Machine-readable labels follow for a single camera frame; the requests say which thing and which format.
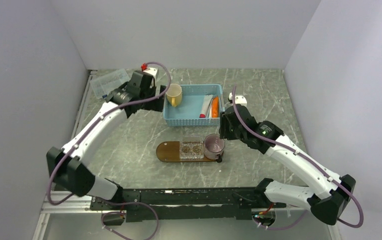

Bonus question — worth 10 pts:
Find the purple mug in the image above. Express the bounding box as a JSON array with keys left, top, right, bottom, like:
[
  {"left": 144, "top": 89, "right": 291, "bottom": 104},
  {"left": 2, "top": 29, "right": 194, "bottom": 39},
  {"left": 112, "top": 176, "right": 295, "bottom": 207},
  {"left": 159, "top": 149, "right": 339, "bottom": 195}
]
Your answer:
[{"left": 203, "top": 134, "right": 226, "bottom": 163}]

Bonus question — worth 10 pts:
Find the light blue plastic basket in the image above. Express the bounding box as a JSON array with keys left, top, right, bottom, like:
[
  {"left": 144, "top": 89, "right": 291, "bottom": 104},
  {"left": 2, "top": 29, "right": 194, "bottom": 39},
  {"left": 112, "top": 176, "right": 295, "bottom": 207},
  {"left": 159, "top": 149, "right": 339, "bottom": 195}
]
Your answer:
[{"left": 162, "top": 84, "right": 223, "bottom": 127}]

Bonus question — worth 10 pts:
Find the brown oval wooden tray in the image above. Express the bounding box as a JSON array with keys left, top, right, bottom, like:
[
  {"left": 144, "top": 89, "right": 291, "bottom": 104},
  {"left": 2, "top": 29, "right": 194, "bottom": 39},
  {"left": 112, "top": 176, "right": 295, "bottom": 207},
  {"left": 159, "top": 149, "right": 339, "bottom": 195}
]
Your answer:
[{"left": 155, "top": 141, "right": 223, "bottom": 163}]

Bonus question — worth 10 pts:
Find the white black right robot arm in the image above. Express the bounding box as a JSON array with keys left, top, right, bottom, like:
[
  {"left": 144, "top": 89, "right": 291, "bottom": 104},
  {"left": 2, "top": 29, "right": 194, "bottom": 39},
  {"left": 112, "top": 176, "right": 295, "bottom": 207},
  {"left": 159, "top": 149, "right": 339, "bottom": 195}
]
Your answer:
[{"left": 219, "top": 104, "right": 356, "bottom": 226}]

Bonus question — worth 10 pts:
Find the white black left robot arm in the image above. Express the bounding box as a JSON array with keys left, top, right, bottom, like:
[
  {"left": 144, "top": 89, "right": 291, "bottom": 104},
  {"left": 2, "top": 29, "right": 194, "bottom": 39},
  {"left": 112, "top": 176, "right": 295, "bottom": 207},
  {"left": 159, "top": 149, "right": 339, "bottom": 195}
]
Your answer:
[{"left": 46, "top": 65, "right": 167, "bottom": 210}]

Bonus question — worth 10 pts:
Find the white toothbrush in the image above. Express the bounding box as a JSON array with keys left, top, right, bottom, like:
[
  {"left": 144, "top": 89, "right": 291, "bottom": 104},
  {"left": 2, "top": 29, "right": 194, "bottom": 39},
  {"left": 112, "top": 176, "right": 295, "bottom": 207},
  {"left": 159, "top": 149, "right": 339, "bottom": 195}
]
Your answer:
[{"left": 218, "top": 95, "right": 224, "bottom": 117}]

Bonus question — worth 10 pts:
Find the orange toothpaste tube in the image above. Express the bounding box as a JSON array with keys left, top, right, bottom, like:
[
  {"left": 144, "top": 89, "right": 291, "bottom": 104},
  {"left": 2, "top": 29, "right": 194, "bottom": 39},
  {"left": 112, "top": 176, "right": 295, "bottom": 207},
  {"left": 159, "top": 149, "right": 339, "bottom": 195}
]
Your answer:
[{"left": 210, "top": 96, "right": 219, "bottom": 118}]

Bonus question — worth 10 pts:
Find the yellow mug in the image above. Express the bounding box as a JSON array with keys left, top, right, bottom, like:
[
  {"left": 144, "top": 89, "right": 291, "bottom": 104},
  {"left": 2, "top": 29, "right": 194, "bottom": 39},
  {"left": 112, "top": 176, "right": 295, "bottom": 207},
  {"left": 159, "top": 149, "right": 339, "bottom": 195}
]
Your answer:
[{"left": 165, "top": 83, "right": 183, "bottom": 107}]

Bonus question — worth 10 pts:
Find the clear plastic compartment box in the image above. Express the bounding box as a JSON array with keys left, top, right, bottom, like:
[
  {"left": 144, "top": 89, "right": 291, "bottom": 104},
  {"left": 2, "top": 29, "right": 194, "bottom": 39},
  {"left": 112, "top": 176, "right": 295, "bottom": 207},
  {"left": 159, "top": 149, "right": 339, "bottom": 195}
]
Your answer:
[{"left": 90, "top": 69, "right": 130, "bottom": 99}]

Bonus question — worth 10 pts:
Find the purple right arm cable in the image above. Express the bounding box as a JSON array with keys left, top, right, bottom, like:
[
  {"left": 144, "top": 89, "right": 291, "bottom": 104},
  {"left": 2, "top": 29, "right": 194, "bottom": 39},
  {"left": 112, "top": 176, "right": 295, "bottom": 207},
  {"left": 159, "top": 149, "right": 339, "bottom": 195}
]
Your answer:
[{"left": 231, "top": 85, "right": 365, "bottom": 229}]

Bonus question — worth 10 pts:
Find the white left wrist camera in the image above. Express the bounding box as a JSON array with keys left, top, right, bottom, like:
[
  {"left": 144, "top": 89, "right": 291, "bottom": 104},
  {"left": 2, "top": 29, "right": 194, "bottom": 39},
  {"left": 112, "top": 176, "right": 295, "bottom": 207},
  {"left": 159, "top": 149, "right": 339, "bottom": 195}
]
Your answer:
[{"left": 141, "top": 63, "right": 159, "bottom": 79}]

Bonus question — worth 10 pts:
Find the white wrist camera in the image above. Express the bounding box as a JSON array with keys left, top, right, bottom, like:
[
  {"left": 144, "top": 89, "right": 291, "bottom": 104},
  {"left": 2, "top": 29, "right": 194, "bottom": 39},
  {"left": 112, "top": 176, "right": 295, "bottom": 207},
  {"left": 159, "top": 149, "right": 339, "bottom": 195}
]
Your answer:
[
  {"left": 228, "top": 92, "right": 248, "bottom": 107},
  {"left": 141, "top": 63, "right": 159, "bottom": 79}
]

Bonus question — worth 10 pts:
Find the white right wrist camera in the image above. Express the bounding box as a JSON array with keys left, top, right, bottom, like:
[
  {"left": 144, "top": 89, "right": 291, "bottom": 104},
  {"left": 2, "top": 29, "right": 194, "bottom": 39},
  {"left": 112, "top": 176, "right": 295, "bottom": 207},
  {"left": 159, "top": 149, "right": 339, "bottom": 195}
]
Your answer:
[{"left": 228, "top": 92, "right": 248, "bottom": 107}]

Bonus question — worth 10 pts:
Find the aluminium rail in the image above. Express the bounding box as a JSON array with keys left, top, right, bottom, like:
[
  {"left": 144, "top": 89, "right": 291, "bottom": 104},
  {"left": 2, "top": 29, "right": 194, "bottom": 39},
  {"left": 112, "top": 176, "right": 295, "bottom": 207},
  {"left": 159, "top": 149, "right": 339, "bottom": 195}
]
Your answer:
[{"left": 45, "top": 70, "right": 98, "bottom": 206}]

